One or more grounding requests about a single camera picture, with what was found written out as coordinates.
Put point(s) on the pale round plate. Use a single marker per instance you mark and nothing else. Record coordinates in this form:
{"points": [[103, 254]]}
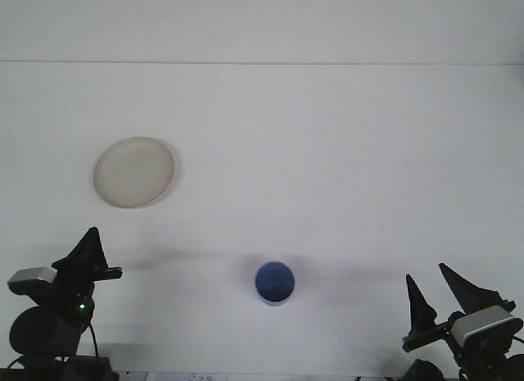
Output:
{"points": [[133, 172]]}

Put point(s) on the pale blue cup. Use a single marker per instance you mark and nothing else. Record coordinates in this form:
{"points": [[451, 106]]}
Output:
{"points": [[274, 280]]}

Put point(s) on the pale grey camera box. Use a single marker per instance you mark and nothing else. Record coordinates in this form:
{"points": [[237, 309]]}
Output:
{"points": [[479, 323], [30, 276]]}

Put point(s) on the white printed paper sheet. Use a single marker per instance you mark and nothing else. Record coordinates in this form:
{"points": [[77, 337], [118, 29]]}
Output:
{"points": [[184, 377]]}

